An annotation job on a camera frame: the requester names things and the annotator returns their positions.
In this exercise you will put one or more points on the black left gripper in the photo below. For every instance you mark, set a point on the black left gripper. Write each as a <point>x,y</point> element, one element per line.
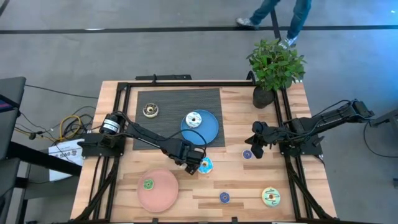
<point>186,154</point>

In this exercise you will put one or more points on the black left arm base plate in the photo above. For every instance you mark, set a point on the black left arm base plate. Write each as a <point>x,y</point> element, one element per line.
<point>93,146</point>

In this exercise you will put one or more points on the grey stand foot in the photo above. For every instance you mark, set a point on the grey stand foot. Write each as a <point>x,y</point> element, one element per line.
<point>385,119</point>

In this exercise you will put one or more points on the green potted plant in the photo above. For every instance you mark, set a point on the green potted plant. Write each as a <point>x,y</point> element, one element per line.
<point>275,68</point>

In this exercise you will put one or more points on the white printed paper sheet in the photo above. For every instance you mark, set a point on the white printed paper sheet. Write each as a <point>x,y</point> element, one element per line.
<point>66,155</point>

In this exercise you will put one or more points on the grey desk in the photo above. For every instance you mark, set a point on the grey desk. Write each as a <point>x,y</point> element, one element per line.
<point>9,87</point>

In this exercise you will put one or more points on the dark grey woven placemat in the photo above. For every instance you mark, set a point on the dark grey woven placemat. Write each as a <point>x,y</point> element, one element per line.
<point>174,99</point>

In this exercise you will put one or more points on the large pale green donut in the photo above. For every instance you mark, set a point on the large pale green donut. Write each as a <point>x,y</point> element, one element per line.
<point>266,201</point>

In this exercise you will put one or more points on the person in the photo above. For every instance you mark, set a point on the person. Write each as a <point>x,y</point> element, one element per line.
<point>298,15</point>

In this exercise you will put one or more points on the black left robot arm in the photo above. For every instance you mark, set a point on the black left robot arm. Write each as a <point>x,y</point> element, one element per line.
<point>146,133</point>

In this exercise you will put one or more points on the large chocolate sprinkled donut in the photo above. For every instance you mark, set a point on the large chocolate sprinkled donut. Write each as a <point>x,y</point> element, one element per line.
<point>147,114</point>

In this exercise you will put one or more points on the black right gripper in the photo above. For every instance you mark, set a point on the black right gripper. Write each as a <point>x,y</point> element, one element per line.
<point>262,137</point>

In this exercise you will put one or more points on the dark tablet screen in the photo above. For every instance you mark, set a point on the dark tablet screen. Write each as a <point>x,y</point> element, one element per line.
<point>4,104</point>

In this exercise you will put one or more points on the small navy donut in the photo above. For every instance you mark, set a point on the small navy donut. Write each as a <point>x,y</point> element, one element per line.
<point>245,156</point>

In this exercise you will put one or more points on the black camera bar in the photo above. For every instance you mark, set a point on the black camera bar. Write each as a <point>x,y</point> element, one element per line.
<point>163,77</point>

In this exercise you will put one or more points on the black metal beam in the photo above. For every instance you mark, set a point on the black metal beam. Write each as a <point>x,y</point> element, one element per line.
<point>40,158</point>

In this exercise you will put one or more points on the pink round plate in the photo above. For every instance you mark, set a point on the pink round plate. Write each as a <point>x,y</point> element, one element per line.
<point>161,199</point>

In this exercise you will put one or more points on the small green donut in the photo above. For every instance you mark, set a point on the small green donut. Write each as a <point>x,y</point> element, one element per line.
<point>146,186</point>

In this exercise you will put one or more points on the small blue streaked donut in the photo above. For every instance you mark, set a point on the small blue streaked donut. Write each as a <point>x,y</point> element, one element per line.
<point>222,199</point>

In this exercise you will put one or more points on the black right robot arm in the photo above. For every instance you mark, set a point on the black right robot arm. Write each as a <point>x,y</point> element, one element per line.
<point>323,119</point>

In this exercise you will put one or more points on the large turquoise donut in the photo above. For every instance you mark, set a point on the large turquoise donut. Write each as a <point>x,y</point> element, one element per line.
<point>209,169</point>

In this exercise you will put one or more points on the large white donut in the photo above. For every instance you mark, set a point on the large white donut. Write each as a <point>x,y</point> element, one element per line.
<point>190,123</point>

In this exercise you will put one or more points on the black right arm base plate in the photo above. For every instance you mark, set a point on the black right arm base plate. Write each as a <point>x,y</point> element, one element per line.
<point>306,149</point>

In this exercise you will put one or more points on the blue round plate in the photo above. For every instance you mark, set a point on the blue round plate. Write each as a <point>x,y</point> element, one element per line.
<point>208,130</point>

